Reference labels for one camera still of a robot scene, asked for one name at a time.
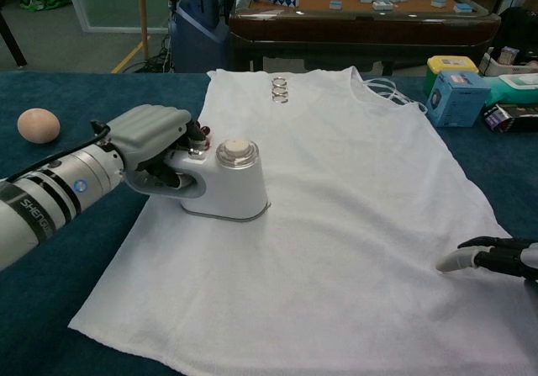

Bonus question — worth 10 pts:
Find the blue machine pedestal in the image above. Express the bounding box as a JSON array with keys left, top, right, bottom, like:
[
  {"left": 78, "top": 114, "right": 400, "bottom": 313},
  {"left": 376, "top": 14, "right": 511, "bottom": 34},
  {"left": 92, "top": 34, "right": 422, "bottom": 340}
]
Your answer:
[{"left": 167, "top": 0, "right": 232, "bottom": 74}]

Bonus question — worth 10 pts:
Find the black snack packet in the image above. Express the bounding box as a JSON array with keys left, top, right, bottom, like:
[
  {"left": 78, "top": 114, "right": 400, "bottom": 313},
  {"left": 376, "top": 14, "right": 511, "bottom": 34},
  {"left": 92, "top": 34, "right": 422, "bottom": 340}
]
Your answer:
[{"left": 483, "top": 103, "right": 538, "bottom": 135}]

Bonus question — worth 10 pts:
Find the white sleeveless top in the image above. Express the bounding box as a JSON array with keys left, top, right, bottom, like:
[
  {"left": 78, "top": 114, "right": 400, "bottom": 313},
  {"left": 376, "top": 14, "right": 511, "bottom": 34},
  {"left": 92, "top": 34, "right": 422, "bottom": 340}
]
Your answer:
[{"left": 66, "top": 66, "right": 538, "bottom": 368}]

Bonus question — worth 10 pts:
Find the brown mahjong table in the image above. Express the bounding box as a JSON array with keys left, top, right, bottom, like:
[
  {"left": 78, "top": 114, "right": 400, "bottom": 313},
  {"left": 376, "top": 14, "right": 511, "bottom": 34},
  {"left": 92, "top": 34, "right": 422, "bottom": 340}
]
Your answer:
[{"left": 229, "top": 0, "right": 502, "bottom": 74}]

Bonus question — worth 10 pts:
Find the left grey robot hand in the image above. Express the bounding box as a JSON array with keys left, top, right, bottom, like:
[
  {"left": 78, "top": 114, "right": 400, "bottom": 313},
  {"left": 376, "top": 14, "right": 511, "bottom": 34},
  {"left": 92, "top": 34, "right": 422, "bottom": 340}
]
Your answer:
[{"left": 103, "top": 104, "right": 199, "bottom": 191}]

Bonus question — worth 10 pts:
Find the dark red grape bunch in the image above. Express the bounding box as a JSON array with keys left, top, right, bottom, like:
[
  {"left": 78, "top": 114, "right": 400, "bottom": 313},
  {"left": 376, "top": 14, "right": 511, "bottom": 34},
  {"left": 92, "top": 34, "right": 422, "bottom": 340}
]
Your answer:
[{"left": 193, "top": 119, "right": 212, "bottom": 150}]

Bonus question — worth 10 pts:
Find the light blue cardboard box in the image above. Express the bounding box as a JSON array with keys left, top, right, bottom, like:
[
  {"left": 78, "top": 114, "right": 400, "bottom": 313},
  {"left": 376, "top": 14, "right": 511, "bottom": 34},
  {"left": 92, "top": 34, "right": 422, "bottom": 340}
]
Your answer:
[{"left": 425, "top": 71, "right": 492, "bottom": 128}]

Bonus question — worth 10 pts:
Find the dark blue table mat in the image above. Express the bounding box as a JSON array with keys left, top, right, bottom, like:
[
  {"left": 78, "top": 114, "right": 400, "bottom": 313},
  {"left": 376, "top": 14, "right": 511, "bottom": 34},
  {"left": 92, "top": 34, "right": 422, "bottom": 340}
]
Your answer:
[{"left": 0, "top": 71, "right": 538, "bottom": 376}]

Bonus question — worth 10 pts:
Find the white handheld steamer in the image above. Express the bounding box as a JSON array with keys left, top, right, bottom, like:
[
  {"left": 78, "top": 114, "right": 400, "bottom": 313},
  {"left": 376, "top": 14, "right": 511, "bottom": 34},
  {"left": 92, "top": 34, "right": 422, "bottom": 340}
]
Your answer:
[{"left": 124, "top": 138, "right": 270, "bottom": 221}]

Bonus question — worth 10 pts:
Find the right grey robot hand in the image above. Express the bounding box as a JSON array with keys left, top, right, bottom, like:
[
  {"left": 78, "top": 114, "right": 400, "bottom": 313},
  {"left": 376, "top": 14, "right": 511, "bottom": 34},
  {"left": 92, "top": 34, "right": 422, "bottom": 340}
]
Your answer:
[{"left": 435, "top": 236, "right": 538, "bottom": 283}]

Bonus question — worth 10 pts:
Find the green wet wipes pack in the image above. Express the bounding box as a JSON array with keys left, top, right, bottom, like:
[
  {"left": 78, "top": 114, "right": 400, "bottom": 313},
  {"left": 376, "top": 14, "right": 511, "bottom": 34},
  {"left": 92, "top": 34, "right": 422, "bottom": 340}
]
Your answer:
[{"left": 478, "top": 72, "right": 538, "bottom": 108}]

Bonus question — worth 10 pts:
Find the white storage box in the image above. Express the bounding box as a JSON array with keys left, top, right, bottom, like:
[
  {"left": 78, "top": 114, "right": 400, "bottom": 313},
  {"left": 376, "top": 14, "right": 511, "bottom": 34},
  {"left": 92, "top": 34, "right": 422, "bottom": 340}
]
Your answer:
[{"left": 478, "top": 45, "right": 538, "bottom": 77}]

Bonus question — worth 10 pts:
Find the yellow lidded box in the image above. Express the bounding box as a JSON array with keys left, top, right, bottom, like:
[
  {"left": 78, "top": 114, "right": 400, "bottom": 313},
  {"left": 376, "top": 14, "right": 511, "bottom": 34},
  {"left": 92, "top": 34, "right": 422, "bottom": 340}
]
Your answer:
[{"left": 424, "top": 55, "right": 480, "bottom": 98}]

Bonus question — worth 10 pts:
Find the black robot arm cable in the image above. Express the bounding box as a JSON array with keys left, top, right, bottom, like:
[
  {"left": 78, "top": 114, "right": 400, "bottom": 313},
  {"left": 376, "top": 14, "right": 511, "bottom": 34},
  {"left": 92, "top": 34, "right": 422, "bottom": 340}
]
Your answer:
[{"left": 0, "top": 119, "right": 111, "bottom": 183}]

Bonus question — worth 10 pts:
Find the beige egg-shaped ball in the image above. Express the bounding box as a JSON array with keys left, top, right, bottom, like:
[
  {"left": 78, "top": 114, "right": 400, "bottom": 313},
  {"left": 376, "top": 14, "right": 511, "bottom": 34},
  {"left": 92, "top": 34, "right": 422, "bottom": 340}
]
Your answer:
[{"left": 17, "top": 109, "right": 61, "bottom": 145}]

